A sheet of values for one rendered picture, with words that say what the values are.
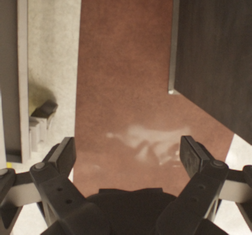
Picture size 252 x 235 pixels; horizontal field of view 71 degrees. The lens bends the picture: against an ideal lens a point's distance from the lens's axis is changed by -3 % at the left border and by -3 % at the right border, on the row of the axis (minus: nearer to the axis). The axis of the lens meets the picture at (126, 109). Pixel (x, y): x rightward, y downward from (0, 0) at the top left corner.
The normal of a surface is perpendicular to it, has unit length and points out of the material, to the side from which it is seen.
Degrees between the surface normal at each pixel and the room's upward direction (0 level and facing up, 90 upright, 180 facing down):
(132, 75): 0
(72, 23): 0
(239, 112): 90
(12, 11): 0
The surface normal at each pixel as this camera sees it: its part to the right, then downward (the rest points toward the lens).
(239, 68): -1.00, 0.01
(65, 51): 0.01, 0.29
